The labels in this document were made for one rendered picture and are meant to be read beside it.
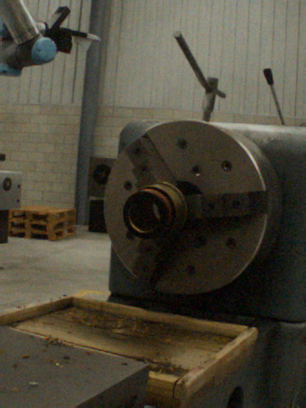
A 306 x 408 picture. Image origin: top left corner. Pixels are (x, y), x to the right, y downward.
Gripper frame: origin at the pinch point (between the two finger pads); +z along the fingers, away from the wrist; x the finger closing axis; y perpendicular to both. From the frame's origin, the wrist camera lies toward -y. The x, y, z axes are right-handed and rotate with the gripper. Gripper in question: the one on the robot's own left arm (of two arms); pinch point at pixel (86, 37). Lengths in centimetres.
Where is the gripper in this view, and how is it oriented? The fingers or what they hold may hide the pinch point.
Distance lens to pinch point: 196.6
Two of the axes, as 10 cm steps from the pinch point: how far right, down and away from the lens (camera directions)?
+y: -1.7, 9.7, 1.4
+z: 6.6, 0.1, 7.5
